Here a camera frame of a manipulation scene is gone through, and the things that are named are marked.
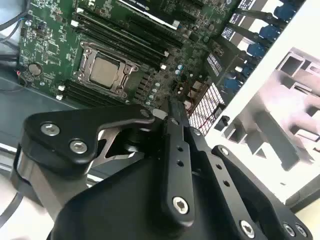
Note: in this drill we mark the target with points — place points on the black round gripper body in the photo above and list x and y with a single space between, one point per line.
125 205

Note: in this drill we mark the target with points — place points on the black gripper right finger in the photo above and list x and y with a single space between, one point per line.
225 180

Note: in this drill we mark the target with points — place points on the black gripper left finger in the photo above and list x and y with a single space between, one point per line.
62 130

